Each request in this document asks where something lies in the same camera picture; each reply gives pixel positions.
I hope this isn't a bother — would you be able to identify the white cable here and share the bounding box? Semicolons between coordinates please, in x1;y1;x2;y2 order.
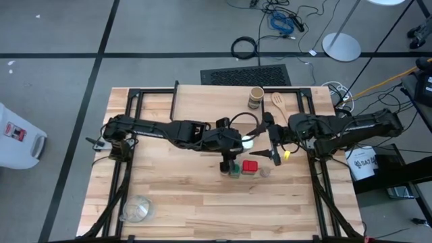
321;80;354;103

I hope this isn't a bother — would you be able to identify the black floor grate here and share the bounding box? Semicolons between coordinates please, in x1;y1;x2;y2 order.
200;63;292;87

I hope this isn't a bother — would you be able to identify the wooden slotted spoon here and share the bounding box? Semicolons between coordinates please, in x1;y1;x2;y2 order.
271;91;292;125

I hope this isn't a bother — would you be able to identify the black chair caster base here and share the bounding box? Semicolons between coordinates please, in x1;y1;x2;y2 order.
406;15;432;51

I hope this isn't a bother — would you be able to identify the white trash bin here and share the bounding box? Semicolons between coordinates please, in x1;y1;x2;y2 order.
0;102;49;170

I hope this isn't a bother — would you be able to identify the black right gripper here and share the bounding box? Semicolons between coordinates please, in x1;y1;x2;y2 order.
245;111;295;167

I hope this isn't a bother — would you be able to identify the yellow cable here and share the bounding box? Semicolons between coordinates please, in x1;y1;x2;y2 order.
335;57;432;108

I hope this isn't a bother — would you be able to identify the green-lid spice jar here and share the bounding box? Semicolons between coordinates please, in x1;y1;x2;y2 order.
229;163;242;180

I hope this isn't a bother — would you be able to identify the black equipment case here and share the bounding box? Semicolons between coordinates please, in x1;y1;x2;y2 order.
400;57;432;134

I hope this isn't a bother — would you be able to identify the red-lidded spice jar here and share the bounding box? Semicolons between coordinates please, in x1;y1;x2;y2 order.
242;159;259;176

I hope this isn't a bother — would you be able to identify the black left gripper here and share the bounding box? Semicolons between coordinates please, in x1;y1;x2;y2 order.
204;116;244;176

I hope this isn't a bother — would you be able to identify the blue coiled cable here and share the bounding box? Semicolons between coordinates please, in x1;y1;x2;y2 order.
269;11;296;35

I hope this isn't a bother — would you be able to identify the grey round-base stand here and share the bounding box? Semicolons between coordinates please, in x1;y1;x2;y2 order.
321;0;362;63

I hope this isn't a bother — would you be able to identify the black power strip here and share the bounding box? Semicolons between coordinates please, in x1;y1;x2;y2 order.
289;13;306;34

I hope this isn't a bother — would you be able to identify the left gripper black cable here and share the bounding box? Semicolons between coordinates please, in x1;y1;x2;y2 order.
228;111;261;134

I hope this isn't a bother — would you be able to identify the glass measuring cup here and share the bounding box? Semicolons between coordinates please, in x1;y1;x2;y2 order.
119;194;155;224

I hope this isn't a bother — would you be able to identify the white-lid spice jar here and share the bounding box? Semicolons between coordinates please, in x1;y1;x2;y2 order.
240;135;255;151

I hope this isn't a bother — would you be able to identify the wooden shelf black metal frame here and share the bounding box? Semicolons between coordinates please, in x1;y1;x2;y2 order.
169;80;265;126

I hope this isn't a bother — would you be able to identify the black coiled cable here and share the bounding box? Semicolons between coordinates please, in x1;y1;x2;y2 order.
230;36;260;61

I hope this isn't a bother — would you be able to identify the white round disc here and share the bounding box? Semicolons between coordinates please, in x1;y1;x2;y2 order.
367;0;406;7

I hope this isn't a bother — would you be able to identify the tall dark jar gold lid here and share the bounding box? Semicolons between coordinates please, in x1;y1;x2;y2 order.
248;86;265;110

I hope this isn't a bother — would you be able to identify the white printed paper bag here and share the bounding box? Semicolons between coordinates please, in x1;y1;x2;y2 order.
344;148;379;182

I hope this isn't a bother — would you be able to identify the black side table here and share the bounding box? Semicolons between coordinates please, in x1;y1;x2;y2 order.
350;143;432;227

